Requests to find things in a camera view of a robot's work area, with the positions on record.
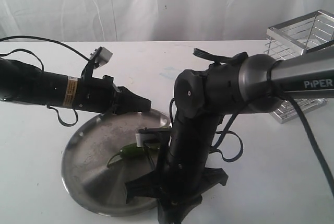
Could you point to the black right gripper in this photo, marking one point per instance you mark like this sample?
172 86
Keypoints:
184 175

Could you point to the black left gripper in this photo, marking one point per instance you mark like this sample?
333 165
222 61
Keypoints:
99 95

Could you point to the green chili pepper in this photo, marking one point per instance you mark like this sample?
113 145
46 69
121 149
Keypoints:
132 151

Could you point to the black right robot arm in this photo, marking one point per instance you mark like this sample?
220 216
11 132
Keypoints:
207 102

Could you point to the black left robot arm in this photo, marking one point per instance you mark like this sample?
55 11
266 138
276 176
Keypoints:
26 84

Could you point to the round steel plate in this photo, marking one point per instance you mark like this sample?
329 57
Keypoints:
94 177

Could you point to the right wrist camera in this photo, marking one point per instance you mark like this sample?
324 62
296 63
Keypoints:
153 135

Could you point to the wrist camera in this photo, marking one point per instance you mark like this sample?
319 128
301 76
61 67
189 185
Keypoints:
153 135
100 57

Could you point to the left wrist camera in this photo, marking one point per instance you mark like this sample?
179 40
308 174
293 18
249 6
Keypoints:
100 57

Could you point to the chrome wire utensil holder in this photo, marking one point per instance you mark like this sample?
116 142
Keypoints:
296 41

